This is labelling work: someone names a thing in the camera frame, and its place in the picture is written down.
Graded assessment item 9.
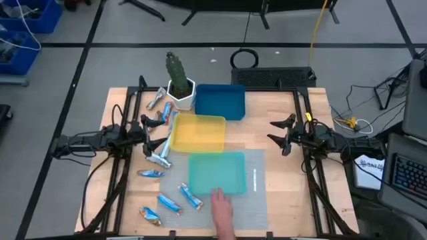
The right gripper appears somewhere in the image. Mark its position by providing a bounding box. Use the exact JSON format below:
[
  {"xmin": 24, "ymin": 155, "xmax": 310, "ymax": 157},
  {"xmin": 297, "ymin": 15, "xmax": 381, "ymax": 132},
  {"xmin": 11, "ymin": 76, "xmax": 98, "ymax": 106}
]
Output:
[{"xmin": 266, "ymin": 113, "xmax": 335, "ymax": 157}]

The black cable coil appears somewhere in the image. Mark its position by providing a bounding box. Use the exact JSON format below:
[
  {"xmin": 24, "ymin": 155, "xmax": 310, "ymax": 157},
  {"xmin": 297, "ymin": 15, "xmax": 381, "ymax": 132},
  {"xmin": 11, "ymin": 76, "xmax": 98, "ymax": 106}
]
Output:
[{"xmin": 229, "ymin": 48, "xmax": 260, "ymax": 69}]

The teal plastic bin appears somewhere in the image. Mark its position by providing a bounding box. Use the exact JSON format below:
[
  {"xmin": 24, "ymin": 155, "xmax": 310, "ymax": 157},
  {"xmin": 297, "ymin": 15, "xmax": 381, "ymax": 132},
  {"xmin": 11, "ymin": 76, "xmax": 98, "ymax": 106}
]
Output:
[{"xmin": 187, "ymin": 151, "xmax": 248, "ymax": 197}]

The blue orange granola bar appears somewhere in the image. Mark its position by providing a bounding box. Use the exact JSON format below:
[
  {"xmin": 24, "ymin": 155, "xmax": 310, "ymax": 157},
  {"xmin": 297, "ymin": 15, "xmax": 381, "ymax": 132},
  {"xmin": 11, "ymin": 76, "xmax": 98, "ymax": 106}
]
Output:
[
  {"xmin": 139, "ymin": 205, "xmax": 163, "ymax": 227},
  {"xmin": 177, "ymin": 182, "xmax": 204, "ymax": 211}
]

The blue storage crate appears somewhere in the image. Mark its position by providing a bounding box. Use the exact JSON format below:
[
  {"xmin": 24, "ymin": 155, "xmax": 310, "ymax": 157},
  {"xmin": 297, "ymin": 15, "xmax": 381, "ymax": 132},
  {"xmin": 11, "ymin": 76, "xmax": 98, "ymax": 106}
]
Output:
[
  {"xmin": 0, "ymin": 30, "xmax": 41, "ymax": 76},
  {"xmin": 0, "ymin": 0, "xmax": 63, "ymax": 34}
]

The grey dolly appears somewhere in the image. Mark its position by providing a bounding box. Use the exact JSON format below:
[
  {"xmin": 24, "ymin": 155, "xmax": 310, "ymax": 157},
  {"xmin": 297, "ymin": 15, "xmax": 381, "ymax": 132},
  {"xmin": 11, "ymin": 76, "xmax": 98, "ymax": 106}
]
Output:
[{"xmin": 0, "ymin": 73, "xmax": 30, "ymax": 87}]

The white paper sheet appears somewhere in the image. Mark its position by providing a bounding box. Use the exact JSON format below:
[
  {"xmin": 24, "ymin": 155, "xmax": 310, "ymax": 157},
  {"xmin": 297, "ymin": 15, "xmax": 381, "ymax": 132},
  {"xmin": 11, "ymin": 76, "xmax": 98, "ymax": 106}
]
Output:
[{"xmin": 353, "ymin": 155, "xmax": 386, "ymax": 191}]

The white cable loop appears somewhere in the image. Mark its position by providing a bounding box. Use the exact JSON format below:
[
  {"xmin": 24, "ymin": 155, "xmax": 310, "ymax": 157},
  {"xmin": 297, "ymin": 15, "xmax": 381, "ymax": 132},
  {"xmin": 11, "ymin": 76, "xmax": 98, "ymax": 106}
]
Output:
[{"xmin": 333, "ymin": 118, "xmax": 374, "ymax": 135}]

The grey desk surface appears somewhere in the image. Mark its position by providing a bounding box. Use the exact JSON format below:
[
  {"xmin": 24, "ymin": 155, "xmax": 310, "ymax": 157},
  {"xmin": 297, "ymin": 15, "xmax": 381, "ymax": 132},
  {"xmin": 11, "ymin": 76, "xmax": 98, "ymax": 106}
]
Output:
[{"xmin": 402, "ymin": 58, "xmax": 427, "ymax": 143}]

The yellow cable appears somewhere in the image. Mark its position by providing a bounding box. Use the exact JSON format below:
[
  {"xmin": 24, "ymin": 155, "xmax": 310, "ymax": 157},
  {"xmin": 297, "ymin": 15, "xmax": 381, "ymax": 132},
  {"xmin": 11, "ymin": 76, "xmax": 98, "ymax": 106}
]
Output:
[{"xmin": 306, "ymin": 0, "xmax": 330, "ymax": 67}]

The grey mesh mat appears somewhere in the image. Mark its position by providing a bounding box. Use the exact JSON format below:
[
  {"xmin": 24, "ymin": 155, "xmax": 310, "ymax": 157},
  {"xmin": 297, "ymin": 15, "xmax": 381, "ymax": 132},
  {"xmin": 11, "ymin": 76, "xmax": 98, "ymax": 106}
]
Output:
[{"xmin": 154, "ymin": 148, "xmax": 269, "ymax": 231}]

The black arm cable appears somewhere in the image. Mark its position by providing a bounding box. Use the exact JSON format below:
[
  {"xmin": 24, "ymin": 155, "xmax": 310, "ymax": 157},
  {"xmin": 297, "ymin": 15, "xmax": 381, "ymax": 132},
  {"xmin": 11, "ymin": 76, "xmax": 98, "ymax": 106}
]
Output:
[{"xmin": 79, "ymin": 155, "xmax": 116, "ymax": 231}]

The black partition panel with feet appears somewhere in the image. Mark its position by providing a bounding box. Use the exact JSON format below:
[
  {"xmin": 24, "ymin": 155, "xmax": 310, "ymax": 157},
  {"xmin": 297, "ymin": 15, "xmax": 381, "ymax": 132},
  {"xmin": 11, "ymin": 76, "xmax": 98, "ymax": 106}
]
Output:
[{"xmin": 118, "ymin": 0, "xmax": 340, "ymax": 30}]

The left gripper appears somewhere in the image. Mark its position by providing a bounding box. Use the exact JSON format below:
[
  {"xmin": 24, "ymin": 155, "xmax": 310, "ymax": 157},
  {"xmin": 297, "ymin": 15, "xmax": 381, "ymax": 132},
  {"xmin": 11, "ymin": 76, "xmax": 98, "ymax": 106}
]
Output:
[{"xmin": 127, "ymin": 114, "xmax": 169, "ymax": 158}]

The blue plastic bin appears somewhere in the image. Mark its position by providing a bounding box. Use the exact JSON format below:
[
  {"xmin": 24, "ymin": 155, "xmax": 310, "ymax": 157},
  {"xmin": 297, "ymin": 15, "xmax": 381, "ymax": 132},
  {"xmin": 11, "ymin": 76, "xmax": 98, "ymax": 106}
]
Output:
[{"xmin": 194, "ymin": 83, "xmax": 247, "ymax": 121}]

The green cactus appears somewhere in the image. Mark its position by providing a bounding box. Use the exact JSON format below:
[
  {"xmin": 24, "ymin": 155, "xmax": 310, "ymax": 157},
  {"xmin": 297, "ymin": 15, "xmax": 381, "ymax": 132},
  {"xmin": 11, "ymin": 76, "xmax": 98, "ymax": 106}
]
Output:
[{"xmin": 165, "ymin": 50, "xmax": 191, "ymax": 96}]

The black mesh case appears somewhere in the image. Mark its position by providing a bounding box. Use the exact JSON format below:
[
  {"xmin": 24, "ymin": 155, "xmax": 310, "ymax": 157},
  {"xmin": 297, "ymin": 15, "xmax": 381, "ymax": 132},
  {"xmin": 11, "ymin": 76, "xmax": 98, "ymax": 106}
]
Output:
[{"xmin": 230, "ymin": 66, "xmax": 317, "ymax": 89}]

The white hexagonal plant pot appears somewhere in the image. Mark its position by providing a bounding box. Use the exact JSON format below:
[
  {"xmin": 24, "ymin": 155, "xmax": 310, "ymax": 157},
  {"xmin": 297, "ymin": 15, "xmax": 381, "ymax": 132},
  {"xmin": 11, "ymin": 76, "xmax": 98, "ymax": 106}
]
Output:
[{"xmin": 166, "ymin": 77, "xmax": 197, "ymax": 111}]

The person's hand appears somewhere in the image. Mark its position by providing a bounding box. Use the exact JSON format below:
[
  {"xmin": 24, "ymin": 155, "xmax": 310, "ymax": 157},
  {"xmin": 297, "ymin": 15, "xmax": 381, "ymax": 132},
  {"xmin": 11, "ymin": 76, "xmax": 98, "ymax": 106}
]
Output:
[{"xmin": 209, "ymin": 187, "xmax": 237, "ymax": 240}]

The black aluminium rig frame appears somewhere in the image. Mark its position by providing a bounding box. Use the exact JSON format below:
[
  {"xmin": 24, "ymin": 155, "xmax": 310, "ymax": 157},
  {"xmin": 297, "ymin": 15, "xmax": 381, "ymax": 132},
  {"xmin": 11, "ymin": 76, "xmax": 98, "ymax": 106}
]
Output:
[{"xmin": 75, "ymin": 75, "xmax": 360, "ymax": 240}]

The grey keyboard tray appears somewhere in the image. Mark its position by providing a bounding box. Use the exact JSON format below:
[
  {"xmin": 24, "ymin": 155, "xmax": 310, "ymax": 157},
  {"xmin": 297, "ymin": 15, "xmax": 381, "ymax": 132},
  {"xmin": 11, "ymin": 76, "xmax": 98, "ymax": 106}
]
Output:
[{"xmin": 378, "ymin": 133, "xmax": 427, "ymax": 224}]

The black floor object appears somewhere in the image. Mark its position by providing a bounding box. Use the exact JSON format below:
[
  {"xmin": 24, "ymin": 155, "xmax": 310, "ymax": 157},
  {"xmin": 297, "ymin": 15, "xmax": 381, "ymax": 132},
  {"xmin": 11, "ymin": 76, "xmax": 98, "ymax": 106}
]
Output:
[{"xmin": 0, "ymin": 103, "xmax": 13, "ymax": 129}]

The black wire stand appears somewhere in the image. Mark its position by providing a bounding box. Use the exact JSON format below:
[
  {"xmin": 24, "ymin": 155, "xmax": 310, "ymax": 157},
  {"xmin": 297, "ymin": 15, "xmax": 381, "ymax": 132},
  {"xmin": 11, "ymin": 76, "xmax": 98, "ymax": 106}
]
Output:
[{"xmin": 373, "ymin": 65, "xmax": 413, "ymax": 111}]

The yellow plastic bin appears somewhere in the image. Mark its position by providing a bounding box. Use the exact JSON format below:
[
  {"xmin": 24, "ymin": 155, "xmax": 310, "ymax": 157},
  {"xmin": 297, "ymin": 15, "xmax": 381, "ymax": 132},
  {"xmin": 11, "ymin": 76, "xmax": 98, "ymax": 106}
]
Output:
[{"xmin": 169, "ymin": 113, "xmax": 227, "ymax": 154}]

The backlit keyboard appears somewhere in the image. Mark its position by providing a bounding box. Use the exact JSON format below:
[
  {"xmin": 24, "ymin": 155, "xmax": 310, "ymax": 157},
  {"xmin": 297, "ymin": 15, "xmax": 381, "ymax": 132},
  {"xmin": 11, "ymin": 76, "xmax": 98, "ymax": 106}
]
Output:
[{"xmin": 392, "ymin": 153, "xmax": 427, "ymax": 201}]

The yellow plug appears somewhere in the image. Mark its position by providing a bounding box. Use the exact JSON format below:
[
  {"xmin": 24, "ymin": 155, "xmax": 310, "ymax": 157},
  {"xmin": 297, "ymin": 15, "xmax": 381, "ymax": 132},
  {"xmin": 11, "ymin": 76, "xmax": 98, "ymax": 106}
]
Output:
[{"xmin": 335, "ymin": 116, "xmax": 358, "ymax": 130}]

